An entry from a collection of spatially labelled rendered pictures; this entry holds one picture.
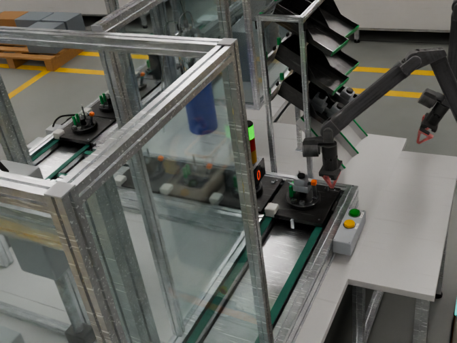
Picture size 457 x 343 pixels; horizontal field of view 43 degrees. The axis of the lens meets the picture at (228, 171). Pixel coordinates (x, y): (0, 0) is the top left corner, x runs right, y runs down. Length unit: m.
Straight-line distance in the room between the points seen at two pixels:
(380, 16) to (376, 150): 3.45
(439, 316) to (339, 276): 1.16
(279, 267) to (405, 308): 1.26
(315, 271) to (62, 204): 1.42
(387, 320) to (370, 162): 0.89
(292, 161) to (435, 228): 0.77
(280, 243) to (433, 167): 0.87
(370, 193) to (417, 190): 0.20
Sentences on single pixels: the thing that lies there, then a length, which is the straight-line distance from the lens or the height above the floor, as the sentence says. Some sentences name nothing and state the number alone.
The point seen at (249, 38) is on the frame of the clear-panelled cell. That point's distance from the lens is 3.14.
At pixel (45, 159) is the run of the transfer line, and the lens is 3.15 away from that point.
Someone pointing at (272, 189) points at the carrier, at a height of 0.97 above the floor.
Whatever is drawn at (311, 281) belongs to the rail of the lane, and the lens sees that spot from 2.05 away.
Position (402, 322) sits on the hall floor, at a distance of 3.22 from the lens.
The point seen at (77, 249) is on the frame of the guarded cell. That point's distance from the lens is 0.82.
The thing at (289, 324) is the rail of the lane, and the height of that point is 0.96.
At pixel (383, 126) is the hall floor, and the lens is 4.81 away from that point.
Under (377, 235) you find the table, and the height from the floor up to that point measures 0.86.
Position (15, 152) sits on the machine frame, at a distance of 1.74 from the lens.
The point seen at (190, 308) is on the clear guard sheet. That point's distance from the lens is 1.17.
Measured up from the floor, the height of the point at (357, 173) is 0.86.
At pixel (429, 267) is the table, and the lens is 2.27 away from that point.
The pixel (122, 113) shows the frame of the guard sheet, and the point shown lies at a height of 1.77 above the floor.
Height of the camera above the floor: 2.40
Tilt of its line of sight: 33 degrees down
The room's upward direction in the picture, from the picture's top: 8 degrees counter-clockwise
